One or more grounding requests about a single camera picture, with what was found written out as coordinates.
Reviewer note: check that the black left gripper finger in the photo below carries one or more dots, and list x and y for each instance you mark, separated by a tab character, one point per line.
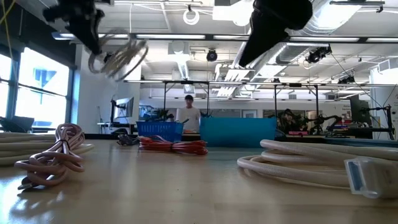
91	37

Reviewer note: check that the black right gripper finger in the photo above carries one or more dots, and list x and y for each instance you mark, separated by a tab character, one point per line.
261	37

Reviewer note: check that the black background robot arm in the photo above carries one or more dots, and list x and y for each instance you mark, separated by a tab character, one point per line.
317	121
161	115

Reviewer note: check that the white overhead fixture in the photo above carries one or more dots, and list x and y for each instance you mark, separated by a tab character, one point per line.
230	14

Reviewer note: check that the background computer monitor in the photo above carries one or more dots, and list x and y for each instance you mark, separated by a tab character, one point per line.
124	107

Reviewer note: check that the person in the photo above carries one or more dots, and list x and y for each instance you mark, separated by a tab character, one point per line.
289	121
189	116

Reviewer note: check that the large teal plastic bin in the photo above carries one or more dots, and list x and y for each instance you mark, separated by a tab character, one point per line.
236	132

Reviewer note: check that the small blue plastic bin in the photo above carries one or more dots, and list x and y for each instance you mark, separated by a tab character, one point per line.
158	129

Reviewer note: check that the black background monitor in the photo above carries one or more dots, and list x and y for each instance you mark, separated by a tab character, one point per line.
359	109

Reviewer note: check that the black background stand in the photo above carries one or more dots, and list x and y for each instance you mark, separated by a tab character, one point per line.
389	124

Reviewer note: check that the black overhead camera rig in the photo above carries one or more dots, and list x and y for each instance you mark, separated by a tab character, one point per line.
317	55

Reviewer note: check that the black ceiling dome camera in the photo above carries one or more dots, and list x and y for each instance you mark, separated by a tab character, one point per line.
212	56

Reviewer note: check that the black background workstation frame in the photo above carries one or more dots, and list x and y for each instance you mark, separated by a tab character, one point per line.
186	82

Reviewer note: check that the black table frame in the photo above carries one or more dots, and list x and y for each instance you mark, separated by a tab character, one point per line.
102	136

